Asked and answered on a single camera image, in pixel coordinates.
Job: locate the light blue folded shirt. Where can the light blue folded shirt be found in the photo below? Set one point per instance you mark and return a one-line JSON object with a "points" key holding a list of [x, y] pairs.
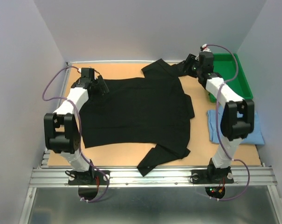
{"points": [[254, 138]]}

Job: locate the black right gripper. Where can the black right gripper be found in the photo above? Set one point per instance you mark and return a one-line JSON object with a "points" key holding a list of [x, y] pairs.
{"points": [[191, 59]]}

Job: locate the black long sleeve shirt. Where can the black long sleeve shirt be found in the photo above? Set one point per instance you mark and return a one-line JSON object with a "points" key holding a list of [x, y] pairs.
{"points": [[152, 109]]}

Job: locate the front aluminium rail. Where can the front aluminium rail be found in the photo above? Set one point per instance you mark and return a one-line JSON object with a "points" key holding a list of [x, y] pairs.
{"points": [[164, 176]]}

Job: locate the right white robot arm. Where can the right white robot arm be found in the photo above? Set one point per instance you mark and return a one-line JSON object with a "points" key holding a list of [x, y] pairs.
{"points": [[237, 120]]}

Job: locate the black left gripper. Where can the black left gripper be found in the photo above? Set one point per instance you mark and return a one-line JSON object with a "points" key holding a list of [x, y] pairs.
{"points": [[102, 89]]}

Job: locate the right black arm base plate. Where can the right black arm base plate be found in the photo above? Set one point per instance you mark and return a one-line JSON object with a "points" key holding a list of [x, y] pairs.
{"points": [[205, 176]]}

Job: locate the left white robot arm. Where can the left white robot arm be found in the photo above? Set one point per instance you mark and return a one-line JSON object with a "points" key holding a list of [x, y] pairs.
{"points": [[63, 127]]}

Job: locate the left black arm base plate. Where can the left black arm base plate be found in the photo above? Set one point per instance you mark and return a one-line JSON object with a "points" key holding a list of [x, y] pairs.
{"points": [[93, 178]]}

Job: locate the green plastic bin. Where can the green plastic bin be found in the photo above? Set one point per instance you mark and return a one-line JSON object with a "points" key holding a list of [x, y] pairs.
{"points": [[224, 64]]}

